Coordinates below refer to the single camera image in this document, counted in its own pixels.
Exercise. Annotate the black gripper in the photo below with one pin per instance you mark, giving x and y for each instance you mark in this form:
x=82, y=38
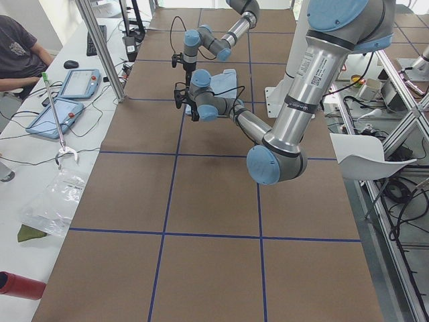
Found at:
x=193, y=108
x=188, y=68

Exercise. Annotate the light blue button-up shirt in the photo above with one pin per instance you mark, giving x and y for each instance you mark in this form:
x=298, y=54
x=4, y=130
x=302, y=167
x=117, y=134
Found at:
x=223, y=82

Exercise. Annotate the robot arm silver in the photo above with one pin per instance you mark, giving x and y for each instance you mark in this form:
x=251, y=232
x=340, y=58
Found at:
x=336, y=29
x=220, y=48

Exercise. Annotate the upper teach pendant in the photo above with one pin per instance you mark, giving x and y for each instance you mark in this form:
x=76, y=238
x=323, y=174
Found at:
x=80, y=84

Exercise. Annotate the black computer mouse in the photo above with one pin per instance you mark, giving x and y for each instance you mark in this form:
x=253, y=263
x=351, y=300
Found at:
x=70, y=64

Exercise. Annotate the reacher grabber tool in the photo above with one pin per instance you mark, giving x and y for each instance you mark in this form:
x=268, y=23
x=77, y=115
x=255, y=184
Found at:
x=64, y=149

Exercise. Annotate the seated person dark shirt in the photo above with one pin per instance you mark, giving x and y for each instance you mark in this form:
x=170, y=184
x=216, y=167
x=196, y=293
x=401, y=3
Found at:
x=23, y=59

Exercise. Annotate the white plastic chair seat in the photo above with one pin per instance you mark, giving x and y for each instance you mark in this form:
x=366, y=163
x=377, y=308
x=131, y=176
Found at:
x=362, y=157

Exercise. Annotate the clear plastic bag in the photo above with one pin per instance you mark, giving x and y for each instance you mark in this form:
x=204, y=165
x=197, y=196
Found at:
x=52, y=210

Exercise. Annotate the white mug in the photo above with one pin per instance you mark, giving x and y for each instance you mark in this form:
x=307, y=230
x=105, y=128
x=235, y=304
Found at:
x=370, y=89

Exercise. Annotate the green cloth piece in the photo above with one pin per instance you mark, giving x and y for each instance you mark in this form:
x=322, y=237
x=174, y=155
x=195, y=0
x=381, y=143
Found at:
x=27, y=233

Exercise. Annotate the red bottle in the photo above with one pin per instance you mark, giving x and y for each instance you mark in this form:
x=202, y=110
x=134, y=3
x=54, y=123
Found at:
x=22, y=287

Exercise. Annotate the aluminium frame post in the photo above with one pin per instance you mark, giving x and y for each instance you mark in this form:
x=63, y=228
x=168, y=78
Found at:
x=91, y=23

